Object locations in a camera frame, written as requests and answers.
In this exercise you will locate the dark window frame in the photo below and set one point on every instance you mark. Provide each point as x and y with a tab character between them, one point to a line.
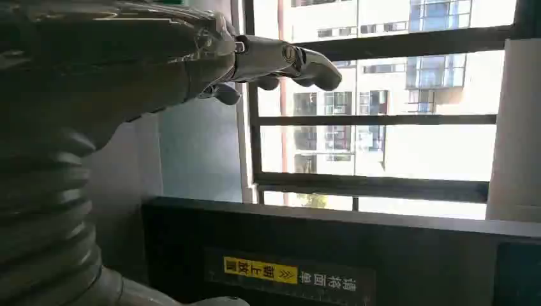
372	186

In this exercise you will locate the white pillar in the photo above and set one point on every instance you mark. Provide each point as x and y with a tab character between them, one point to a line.
515	126

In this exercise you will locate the black and yellow label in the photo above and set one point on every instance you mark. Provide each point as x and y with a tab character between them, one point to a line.
253	270

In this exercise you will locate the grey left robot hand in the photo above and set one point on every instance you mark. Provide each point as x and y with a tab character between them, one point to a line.
105	63

